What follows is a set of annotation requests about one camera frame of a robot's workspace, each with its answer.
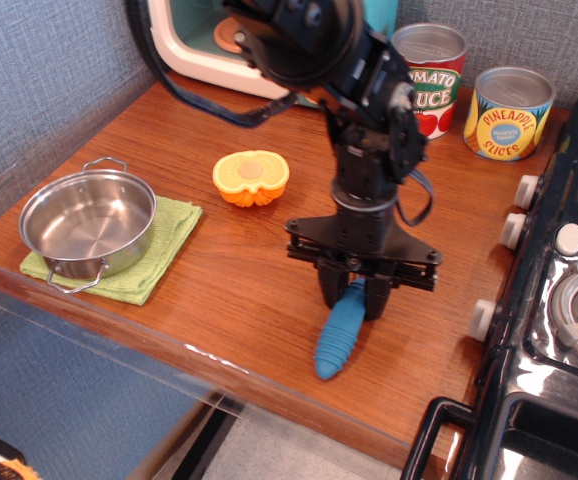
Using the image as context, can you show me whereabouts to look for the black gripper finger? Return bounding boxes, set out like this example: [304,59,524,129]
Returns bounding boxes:
[317,262,350,309]
[364,275,393,321]

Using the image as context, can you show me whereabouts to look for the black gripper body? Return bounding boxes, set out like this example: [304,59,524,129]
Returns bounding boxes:
[284,144,444,293]

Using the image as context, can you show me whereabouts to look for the blue handled metal scoop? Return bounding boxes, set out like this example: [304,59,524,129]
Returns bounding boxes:
[314,278,366,380]

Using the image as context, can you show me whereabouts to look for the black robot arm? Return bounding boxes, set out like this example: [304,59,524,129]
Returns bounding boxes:
[224,1,442,320]

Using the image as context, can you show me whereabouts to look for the stainless steel pot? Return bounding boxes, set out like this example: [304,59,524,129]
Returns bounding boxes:
[18,157,157,294]

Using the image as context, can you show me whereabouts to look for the white stove knob front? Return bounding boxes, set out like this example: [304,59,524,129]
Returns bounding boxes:
[468,299,497,342]

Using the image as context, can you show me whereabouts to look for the white stove knob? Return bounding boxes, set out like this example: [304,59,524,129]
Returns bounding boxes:
[514,175,540,210]
[499,213,526,250]
[468,299,497,342]

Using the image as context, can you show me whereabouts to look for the orange toy squash half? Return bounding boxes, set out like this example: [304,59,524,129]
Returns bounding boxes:
[212,150,290,208]

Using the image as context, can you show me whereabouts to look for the white stove knob middle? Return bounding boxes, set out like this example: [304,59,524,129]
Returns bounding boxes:
[499,213,526,250]

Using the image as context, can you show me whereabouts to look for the white stove knob rear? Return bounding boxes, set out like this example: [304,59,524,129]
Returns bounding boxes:
[514,175,540,210]

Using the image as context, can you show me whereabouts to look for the pineapple slices can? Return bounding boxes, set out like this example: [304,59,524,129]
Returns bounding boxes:
[463,66,556,162]

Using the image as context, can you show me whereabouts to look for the green folded cloth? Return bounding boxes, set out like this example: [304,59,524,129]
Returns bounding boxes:
[19,195,204,307]

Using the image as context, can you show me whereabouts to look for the tomato sauce can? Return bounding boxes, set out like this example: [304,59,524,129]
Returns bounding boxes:
[392,23,468,140]

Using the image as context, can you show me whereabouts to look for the black toy stove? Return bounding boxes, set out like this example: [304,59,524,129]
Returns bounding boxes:
[402,100,578,479]

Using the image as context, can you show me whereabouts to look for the teal toy microwave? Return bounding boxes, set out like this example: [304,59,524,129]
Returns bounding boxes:
[145,0,400,109]

